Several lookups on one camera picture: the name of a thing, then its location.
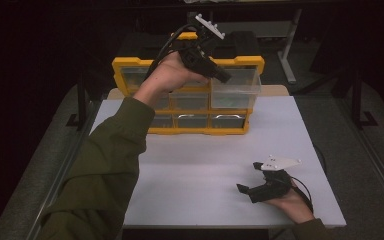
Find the person's right hand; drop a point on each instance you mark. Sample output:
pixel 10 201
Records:
pixel 293 206

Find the yellow black organizer cabinet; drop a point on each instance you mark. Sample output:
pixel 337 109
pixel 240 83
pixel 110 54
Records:
pixel 246 61

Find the grid of transparent organizer drawers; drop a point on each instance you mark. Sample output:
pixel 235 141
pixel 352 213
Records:
pixel 191 101

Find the aluminium rail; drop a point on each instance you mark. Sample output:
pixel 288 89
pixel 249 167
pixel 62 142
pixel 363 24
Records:
pixel 63 166
pixel 373 156

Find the clear plastic drawer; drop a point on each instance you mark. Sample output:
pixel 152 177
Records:
pixel 241 95

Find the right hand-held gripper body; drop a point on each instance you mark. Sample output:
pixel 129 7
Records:
pixel 270 190

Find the person's left hand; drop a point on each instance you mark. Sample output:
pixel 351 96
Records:
pixel 166 78

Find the white metal desk leg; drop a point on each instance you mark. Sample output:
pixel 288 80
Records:
pixel 289 50

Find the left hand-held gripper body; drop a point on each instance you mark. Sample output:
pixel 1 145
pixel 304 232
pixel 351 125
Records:
pixel 198 60

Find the black metal stand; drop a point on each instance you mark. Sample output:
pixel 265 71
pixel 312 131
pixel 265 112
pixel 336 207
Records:
pixel 81 103
pixel 358 103

